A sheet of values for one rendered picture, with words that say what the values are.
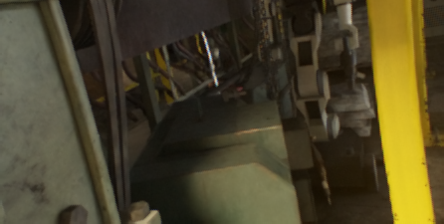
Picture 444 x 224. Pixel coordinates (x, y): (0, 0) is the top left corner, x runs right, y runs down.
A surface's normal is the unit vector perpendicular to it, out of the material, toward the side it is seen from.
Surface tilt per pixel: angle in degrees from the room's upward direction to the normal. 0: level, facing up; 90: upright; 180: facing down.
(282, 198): 90
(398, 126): 90
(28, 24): 90
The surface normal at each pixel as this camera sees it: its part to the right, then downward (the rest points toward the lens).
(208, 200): -0.06, 0.25
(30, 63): 0.90, -0.07
